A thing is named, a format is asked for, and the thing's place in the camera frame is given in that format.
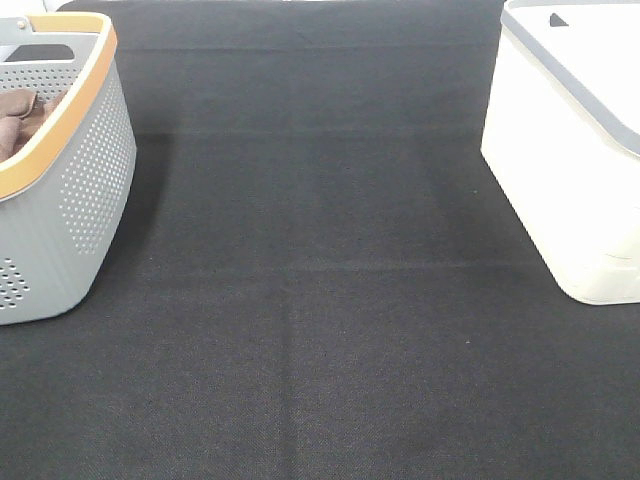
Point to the black table cloth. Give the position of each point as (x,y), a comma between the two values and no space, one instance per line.
(316,275)

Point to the brown microfibre towel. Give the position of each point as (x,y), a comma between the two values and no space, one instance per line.
(23,112)

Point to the grey perforated laundry basket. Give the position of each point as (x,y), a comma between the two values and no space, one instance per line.
(64,191)

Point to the white storage bin grey rim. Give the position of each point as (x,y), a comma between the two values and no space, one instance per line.
(561,136)

